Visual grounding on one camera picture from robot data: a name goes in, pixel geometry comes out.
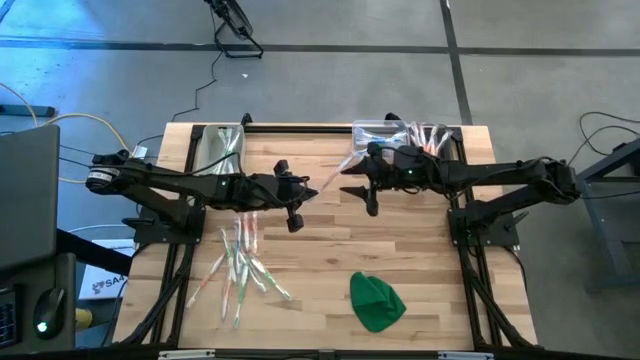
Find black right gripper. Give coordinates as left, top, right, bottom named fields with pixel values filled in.
left=339, top=141, right=442, bottom=218

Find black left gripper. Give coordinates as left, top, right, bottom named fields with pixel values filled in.
left=249, top=158, right=320, bottom=234

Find blue toothbrush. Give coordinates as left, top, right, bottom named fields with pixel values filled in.
left=359, top=127, right=409, bottom=151
left=355, top=127, right=401, bottom=151
left=233, top=215, right=245, bottom=266

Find clear plastic bin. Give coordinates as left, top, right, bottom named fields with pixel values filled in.
left=351, top=119, right=411, bottom=157

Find grey translucent plastic bin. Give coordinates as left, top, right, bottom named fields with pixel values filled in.
left=407, top=119, right=454, bottom=161

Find cloudy white plastic bin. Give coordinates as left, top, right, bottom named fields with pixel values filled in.
left=199, top=123, right=246, bottom=177

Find green cloth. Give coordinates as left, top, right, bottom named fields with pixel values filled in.
left=348, top=271, right=407, bottom=334

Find white cardboard box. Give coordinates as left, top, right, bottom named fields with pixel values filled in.
left=78, top=238, right=134, bottom=301

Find dark blue metal stand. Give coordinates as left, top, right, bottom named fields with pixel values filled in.
left=574, top=137, right=640, bottom=294

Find dark grey monitor back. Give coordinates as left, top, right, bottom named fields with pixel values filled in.
left=0, top=124, right=61, bottom=271

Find black computer mouse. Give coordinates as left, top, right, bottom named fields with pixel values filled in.
left=33, top=288, right=66, bottom=341

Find black keyboard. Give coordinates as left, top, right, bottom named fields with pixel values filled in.
left=0, top=287, right=21, bottom=349

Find black floor cable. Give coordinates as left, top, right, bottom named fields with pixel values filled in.
left=554, top=110, right=640, bottom=209
left=172, top=49, right=221, bottom=122

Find white metal bracket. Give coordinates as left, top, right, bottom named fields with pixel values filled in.
left=158, top=349, right=216, bottom=360
left=438, top=351, right=494, bottom=360

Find yellow cable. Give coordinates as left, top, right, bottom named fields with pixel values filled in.
left=0, top=82, right=136, bottom=184

